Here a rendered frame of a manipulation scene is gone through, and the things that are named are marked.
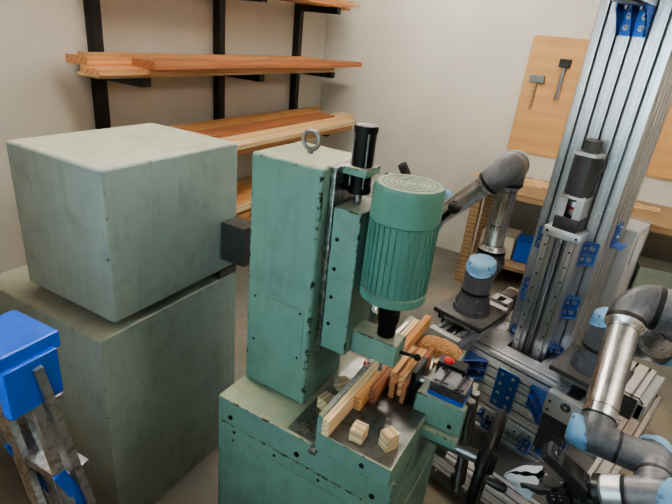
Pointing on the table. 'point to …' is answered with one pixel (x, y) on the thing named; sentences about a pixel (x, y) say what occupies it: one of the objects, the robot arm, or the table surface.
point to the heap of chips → (440, 346)
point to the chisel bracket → (387, 354)
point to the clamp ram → (418, 377)
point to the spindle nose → (388, 320)
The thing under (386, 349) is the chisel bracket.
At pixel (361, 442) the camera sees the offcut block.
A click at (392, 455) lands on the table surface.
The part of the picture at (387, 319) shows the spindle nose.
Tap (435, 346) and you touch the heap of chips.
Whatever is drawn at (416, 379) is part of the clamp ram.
